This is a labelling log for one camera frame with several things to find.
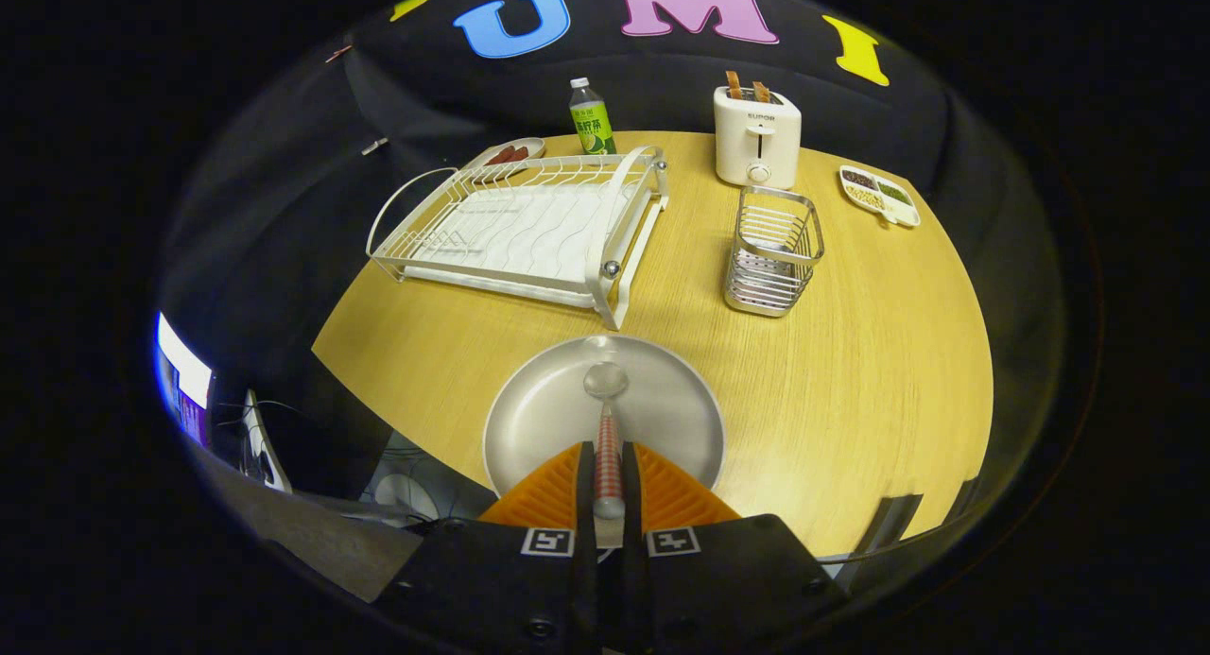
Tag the white dish rack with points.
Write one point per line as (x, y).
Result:
(529, 230)

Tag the pink clip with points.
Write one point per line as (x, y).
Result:
(337, 54)

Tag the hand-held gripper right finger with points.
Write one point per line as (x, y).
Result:
(630, 490)

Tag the lit monitor screen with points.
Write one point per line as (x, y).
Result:
(184, 371)

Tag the white round plate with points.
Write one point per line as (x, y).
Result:
(548, 409)

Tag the brown toast slice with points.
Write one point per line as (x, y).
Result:
(761, 93)
(734, 85)

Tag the dark grey panel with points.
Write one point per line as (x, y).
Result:
(879, 532)

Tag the white divided snack dish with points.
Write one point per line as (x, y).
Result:
(879, 194)

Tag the small grey plate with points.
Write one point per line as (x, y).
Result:
(534, 145)

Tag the white toaster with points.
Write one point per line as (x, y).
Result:
(756, 145)

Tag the green-label drink bottle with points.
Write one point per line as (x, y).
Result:
(593, 121)

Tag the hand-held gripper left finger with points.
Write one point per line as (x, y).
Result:
(586, 490)

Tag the silver clip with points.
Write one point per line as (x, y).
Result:
(374, 146)

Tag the white round object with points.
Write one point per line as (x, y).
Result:
(406, 496)

